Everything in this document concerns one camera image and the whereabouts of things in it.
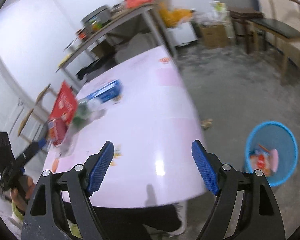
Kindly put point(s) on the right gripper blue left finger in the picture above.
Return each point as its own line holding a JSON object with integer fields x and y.
{"x": 45, "y": 217}

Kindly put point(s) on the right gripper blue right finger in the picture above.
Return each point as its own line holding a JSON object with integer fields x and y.
{"x": 259, "y": 217}

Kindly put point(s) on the green label plastic bottle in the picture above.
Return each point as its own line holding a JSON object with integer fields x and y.
{"x": 88, "y": 110}

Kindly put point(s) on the small red box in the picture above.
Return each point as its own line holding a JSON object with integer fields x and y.
{"x": 57, "y": 130}

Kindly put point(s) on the red snack bag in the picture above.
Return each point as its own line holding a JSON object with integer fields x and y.
{"x": 65, "y": 105}

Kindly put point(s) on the blue white carton box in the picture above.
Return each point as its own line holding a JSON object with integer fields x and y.
{"x": 107, "y": 92}

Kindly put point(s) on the blue mesh trash basket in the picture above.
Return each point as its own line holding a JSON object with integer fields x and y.
{"x": 272, "y": 148}

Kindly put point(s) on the person's left hand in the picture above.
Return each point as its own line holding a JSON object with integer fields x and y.
{"x": 21, "y": 200}

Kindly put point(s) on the white sneaker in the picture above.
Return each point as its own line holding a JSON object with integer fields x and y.
{"x": 181, "y": 209}

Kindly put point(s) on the wooden chair by door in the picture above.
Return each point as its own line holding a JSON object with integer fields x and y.
{"x": 33, "y": 127}

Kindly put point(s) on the pink patterned tablecloth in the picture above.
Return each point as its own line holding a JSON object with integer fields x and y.
{"x": 152, "y": 127}

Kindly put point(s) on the black clothing under table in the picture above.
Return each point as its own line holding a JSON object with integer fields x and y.
{"x": 90, "y": 68}

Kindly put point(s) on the cardboard box on floor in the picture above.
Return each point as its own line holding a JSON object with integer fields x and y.
{"x": 214, "y": 36}

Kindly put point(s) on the white cabinet box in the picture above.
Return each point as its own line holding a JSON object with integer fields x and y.
{"x": 182, "y": 35}

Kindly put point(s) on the grey rice cooker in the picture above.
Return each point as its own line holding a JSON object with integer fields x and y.
{"x": 97, "y": 19}

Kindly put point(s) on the yellow plastic bag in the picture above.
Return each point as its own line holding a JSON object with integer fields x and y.
{"x": 172, "y": 18}

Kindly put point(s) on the dark wooden stool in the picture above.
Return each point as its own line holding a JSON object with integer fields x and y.
{"x": 242, "y": 16}

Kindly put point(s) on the long wooden side table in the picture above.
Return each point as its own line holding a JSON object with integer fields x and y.
{"x": 149, "y": 13}

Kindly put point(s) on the wooden chair black seat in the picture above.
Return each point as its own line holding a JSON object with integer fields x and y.
{"x": 278, "y": 29}

